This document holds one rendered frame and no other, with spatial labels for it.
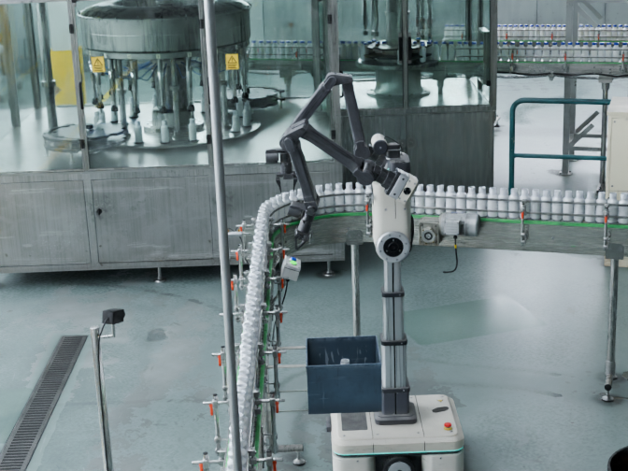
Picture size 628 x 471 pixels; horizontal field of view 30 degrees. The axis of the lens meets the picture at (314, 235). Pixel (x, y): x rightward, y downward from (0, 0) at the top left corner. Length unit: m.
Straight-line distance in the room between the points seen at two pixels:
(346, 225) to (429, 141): 3.73
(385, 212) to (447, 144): 5.04
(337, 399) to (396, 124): 5.75
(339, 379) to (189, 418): 1.95
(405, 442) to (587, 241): 1.65
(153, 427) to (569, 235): 2.54
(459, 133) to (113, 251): 3.41
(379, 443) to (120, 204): 3.59
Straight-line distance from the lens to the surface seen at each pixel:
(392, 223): 5.54
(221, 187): 2.55
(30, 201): 8.81
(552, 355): 7.43
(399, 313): 5.74
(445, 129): 10.48
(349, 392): 4.92
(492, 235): 6.72
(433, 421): 5.95
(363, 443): 5.79
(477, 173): 10.61
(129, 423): 6.70
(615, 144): 8.84
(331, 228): 6.85
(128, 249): 8.78
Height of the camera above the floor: 2.88
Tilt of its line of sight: 17 degrees down
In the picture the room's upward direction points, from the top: 2 degrees counter-clockwise
